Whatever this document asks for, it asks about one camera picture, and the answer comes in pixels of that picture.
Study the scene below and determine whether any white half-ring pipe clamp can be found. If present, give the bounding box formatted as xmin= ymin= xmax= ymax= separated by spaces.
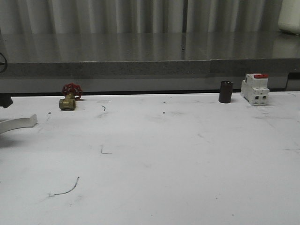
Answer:
xmin=0 ymin=114 xmax=38 ymax=134

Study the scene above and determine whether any dark cylindrical capacitor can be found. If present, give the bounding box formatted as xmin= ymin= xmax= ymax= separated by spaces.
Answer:
xmin=218 ymin=81 xmax=233 ymax=104

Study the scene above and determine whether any brass valve red handwheel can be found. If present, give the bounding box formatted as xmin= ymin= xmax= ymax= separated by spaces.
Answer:
xmin=59 ymin=83 xmax=83 ymax=110

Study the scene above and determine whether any black gripper edge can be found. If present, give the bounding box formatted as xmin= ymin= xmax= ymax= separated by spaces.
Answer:
xmin=0 ymin=52 xmax=13 ymax=109

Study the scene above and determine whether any white container in background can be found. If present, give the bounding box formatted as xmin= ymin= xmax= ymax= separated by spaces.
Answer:
xmin=278 ymin=0 xmax=300 ymax=35

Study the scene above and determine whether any white circuit breaker red switch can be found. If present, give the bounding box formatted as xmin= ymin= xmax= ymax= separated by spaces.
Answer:
xmin=241 ymin=73 xmax=270 ymax=106

